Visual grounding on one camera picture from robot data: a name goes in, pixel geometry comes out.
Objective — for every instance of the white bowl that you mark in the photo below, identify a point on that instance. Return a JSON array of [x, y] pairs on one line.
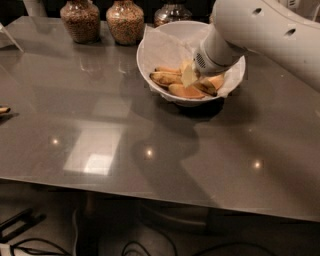
[[150, 63]]

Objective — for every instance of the banana at left edge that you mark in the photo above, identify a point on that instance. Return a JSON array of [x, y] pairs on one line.
[[4, 110]]

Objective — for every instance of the left glass grain jar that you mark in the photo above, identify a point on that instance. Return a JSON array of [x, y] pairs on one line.
[[81, 19]]

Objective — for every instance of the left brown-spotted banana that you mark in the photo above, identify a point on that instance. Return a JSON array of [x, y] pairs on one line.
[[165, 79]]

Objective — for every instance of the diagonal yellow banana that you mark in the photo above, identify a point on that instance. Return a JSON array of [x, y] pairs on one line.
[[206, 87]]

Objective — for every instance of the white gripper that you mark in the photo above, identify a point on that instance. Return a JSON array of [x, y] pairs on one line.
[[209, 64]]

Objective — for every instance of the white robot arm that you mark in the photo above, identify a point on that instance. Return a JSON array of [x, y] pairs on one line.
[[265, 27]]

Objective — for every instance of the back small banana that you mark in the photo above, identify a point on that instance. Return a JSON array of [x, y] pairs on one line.
[[167, 69]]

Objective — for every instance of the glass grain jar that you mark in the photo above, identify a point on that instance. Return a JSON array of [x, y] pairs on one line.
[[81, 19], [125, 20]]

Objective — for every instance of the black stand on floor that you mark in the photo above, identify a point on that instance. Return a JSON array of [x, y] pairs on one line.
[[19, 224]]

